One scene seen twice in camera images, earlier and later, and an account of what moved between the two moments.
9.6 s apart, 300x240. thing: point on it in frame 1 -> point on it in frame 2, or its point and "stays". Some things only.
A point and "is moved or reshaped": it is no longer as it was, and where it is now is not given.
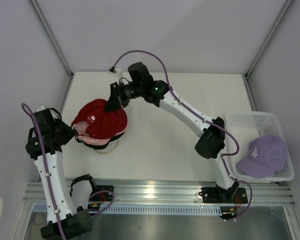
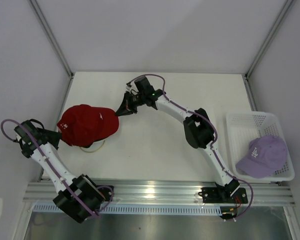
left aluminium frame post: x=52 y=36 stays
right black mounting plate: x=211 y=195 stays
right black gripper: x=114 y=103 -> x=127 y=107
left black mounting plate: x=104 y=196 stays
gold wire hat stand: x=108 y=151 -> x=91 y=151
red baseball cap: x=101 y=124 is moved or reshaped
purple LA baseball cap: x=266 y=154 stays
